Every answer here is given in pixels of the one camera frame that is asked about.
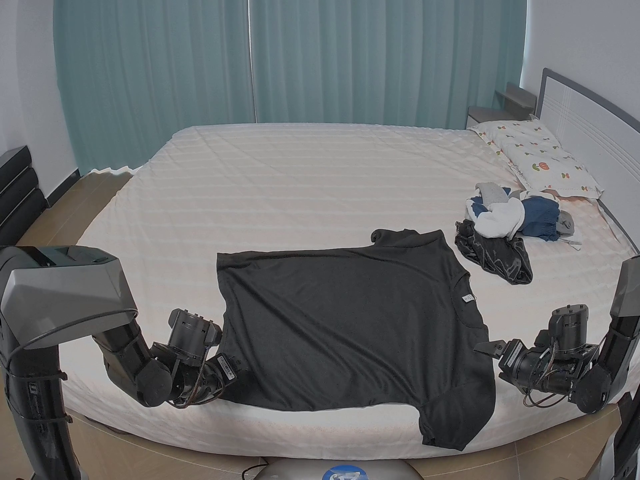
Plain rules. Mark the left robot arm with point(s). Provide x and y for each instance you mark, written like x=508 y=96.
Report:
x=65 y=283

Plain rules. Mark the black satin garment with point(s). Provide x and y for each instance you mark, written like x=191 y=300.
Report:
x=500 y=260

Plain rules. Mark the bed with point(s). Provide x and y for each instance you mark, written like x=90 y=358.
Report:
x=300 y=193

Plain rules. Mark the white printed pillow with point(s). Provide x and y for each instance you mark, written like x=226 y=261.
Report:
x=540 y=158

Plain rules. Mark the black T-shirt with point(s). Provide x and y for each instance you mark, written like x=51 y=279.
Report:
x=350 y=318

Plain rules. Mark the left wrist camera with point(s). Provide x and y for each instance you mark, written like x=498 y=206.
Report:
x=212 y=333

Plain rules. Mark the grey bedside table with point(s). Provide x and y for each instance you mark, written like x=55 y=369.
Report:
x=487 y=114

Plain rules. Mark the blue-green curtain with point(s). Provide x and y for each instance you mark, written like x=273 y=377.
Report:
x=150 y=68
x=375 y=43

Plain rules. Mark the black chest of drawers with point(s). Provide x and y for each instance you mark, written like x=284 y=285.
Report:
x=17 y=188

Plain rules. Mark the pile of clothes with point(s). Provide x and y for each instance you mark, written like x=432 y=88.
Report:
x=500 y=220

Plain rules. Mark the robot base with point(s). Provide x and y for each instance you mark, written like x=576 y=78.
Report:
x=340 y=470

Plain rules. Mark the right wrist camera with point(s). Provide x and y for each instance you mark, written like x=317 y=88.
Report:
x=542 y=340

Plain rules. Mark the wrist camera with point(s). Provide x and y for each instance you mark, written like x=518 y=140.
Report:
x=542 y=340
x=212 y=333

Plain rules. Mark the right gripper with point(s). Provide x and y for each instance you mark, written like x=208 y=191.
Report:
x=522 y=365

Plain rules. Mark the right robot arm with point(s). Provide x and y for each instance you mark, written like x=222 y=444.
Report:
x=625 y=328

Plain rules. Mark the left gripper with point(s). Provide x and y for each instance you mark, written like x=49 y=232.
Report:
x=226 y=368

